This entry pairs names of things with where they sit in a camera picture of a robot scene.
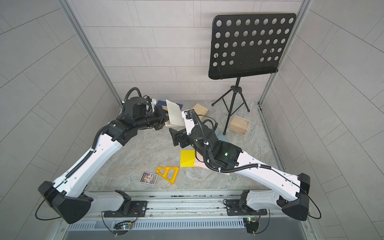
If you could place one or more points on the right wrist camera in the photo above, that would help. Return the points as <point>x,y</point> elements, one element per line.
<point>190,119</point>

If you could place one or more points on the left circuit board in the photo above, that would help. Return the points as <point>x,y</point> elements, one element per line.
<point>125,225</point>

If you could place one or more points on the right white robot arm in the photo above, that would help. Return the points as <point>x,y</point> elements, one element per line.
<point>288,193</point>

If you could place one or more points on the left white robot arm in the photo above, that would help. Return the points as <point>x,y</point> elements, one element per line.
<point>66,195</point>

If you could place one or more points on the yellow triangle ruler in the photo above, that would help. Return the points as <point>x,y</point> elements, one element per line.
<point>168,173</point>

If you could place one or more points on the right circuit board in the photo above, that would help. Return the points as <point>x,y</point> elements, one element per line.
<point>252,224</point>

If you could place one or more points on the circuit board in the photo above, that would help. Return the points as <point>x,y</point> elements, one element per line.
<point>252,224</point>
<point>125,225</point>

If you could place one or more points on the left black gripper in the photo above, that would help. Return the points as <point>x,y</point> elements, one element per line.
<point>162,118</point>

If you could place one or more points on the kraft tan envelope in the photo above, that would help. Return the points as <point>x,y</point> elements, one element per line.
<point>200,110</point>

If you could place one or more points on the light teal envelope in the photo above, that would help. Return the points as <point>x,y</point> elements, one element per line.
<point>222,137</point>

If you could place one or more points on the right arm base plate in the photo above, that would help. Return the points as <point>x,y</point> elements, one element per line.
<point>234,209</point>

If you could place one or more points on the colourful picture card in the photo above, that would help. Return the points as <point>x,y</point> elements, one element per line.
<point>148,178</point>

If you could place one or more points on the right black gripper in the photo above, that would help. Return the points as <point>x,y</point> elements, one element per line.
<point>178,137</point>

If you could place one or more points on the aluminium rail frame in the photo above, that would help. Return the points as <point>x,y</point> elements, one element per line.
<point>197,204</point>

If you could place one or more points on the pink envelope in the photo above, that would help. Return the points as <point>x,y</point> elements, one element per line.
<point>197,163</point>

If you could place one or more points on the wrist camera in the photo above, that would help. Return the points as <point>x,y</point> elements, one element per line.
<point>139,106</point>
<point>190,119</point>

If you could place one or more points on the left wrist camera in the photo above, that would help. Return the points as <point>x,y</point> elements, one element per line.
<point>139,106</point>

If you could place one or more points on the black perforated music stand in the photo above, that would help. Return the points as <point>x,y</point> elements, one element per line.
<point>248,45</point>

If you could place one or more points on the navy blue envelope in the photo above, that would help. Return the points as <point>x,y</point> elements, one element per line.
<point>163,103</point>

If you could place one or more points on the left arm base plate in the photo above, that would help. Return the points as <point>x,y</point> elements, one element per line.
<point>130,209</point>

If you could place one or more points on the yellow envelope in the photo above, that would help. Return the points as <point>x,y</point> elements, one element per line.
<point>187,159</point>

